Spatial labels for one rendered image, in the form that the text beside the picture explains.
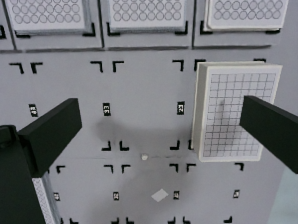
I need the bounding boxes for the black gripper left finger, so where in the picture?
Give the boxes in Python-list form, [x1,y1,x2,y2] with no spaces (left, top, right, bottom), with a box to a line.
[0,98,82,224]

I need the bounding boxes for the grey deck plate with bay cut-outs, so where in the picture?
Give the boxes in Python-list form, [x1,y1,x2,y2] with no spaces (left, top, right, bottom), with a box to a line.
[0,0,298,224]

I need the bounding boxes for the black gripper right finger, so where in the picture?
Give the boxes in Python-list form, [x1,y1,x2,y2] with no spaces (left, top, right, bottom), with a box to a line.
[239,95,298,174]

